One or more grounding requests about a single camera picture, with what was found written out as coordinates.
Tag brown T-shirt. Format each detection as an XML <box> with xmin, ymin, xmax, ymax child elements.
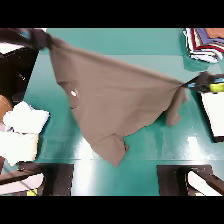
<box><xmin>45</xmin><ymin>34</ymin><xmax>190</xmax><ymax>168</ymax></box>

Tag red garment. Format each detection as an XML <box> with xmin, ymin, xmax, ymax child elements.
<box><xmin>188</xmin><ymin>29</ymin><xmax>224</xmax><ymax>54</ymax></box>

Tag orange garment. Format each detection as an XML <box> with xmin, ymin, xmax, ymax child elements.
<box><xmin>204</xmin><ymin>28</ymin><xmax>224</xmax><ymax>40</ymax></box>

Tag blue garment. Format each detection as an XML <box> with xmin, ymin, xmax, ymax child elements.
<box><xmin>195</xmin><ymin>28</ymin><xmax>224</xmax><ymax>48</ymax></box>

